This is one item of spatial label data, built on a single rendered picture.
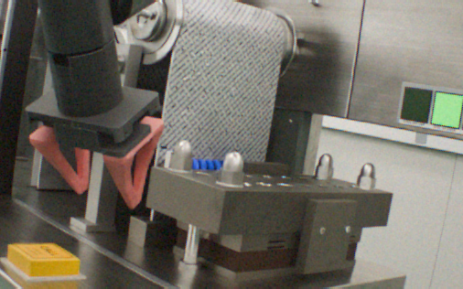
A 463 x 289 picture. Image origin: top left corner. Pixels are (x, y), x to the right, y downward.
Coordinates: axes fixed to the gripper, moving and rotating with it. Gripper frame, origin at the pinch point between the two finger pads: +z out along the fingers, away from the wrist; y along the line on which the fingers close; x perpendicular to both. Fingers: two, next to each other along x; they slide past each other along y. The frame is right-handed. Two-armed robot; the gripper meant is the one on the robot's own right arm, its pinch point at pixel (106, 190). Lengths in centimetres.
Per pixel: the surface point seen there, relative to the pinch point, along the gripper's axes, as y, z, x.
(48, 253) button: 15.8, 16.7, -4.6
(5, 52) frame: 54, 9, -40
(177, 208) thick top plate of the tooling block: 8.3, 20.3, -23.3
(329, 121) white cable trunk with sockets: 77, 167, -303
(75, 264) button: 12.6, 18.2, -5.7
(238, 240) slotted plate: -0.5, 23.8, -23.9
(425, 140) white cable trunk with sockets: 12, 153, -278
